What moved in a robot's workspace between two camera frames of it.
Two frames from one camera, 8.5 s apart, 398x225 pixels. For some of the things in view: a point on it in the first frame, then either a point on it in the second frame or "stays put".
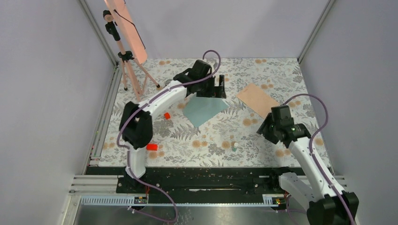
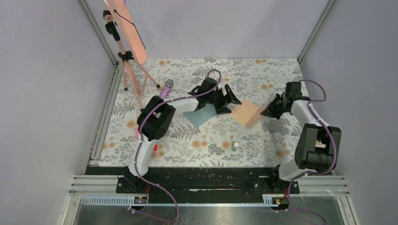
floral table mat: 193,131 stays put
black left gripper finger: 222,90 → 231,95
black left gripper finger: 215,90 → 223,110
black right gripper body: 268,128 → 276,107
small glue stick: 235,147 stays put
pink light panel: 128,28 stays put
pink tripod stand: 135,73 stays put
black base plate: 194,181 stays put
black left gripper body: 204,90 → 217,99
